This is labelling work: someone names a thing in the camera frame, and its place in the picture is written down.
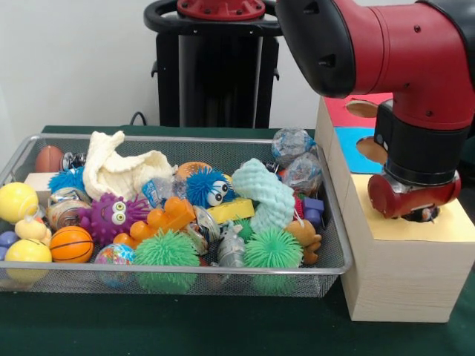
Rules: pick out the green spiky ball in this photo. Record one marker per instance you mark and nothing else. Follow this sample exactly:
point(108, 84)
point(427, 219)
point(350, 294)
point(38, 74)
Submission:
point(167, 251)
point(273, 251)

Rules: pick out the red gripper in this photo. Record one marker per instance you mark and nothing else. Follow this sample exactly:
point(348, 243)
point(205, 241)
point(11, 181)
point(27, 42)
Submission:
point(408, 200)

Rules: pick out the orange toy basketball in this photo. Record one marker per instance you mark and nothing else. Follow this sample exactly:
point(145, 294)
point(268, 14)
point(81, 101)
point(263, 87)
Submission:
point(71, 245)

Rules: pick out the orange plastic toy block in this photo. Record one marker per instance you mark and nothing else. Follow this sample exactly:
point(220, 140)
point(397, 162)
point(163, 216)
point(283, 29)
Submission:
point(163, 217)

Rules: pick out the purple furry monster toy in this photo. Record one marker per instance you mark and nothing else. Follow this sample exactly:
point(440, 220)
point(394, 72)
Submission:
point(110, 217)

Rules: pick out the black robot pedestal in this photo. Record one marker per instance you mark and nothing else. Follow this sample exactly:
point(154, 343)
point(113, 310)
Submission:
point(215, 74)

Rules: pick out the yellow ball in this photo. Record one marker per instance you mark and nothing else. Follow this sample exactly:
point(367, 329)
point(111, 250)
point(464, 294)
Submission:
point(28, 251)
point(18, 202)

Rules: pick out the cream knitted cloth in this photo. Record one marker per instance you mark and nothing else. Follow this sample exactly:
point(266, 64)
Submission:
point(122, 169)

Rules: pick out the mint green foam cloth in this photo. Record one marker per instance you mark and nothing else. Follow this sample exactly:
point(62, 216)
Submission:
point(267, 199)

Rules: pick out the wooden box with three holes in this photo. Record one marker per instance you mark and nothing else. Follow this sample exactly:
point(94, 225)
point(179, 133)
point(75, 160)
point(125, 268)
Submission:
point(393, 282)

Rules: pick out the blue spiky ball with eyes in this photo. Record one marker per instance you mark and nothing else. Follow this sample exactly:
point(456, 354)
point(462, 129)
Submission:
point(204, 188)

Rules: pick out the dark green table cloth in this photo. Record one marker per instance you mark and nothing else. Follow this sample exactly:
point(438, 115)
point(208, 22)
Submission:
point(223, 326)

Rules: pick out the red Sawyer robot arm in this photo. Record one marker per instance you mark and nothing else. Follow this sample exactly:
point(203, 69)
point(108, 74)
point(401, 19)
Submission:
point(401, 52)

